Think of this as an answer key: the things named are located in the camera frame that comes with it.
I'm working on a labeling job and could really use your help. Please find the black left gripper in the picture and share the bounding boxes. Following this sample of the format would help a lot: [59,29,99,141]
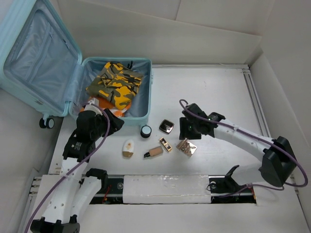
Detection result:
[91,108,123,139]

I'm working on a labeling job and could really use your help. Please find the patterned eyeshadow palette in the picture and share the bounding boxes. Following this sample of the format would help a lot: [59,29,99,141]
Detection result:
[176,139,197,158]

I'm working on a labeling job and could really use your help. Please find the black square compact case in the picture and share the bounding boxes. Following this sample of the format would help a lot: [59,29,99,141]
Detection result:
[159,119,174,134]

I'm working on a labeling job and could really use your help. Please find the black gold lipstick box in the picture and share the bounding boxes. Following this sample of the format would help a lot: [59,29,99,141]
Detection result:
[159,137,172,152]

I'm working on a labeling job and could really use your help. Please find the orange tie-dye shirt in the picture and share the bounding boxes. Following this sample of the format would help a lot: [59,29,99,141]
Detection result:
[88,97,131,117]

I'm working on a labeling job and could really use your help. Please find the beige foundation bottle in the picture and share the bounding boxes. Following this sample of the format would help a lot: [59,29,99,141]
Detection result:
[143,146,163,158]

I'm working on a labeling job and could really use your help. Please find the white egg-shaped cosmetic case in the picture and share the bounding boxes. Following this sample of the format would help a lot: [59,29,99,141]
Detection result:
[122,139,135,158]

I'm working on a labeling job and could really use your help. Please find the yellow camouflage garment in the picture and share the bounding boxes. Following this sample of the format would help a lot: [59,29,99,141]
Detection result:
[86,62,144,110]

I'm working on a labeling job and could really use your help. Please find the light blue hard suitcase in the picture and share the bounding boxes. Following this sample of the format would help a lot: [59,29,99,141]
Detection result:
[0,0,153,128]

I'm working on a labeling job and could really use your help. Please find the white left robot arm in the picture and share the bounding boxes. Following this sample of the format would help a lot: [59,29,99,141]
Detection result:
[25,104,124,233]

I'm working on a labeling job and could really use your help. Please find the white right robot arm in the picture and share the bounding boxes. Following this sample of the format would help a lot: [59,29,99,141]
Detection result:
[180,100,297,197]

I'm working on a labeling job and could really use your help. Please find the white foam block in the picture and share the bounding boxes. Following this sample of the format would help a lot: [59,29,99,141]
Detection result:
[122,175,211,204]

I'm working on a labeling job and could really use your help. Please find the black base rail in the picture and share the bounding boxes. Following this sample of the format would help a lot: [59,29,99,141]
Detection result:
[90,175,256,204]

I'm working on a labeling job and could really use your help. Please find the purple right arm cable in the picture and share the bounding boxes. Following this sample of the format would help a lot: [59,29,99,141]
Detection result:
[179,99,309,199]

